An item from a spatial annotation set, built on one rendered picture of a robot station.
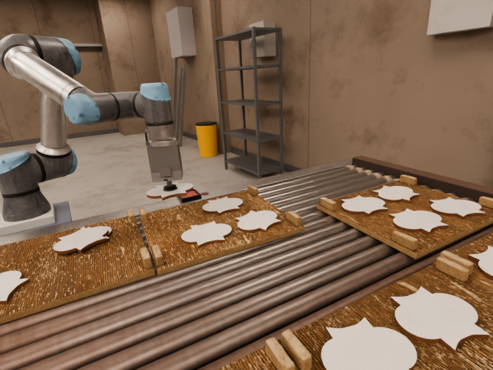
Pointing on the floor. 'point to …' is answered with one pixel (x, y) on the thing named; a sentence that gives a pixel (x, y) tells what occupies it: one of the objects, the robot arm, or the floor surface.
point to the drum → (207, 138)
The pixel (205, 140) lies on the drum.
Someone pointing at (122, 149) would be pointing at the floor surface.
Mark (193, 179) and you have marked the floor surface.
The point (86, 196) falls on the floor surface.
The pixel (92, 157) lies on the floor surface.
